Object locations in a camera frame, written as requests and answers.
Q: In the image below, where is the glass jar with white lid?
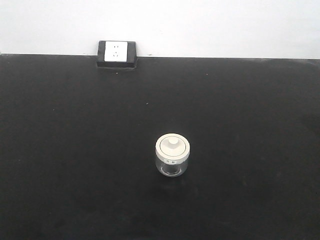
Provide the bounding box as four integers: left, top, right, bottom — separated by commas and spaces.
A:
155, 133, 191, 178

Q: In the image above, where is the white power socket black housing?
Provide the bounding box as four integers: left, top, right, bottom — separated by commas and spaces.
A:
96, 40, 137, 69

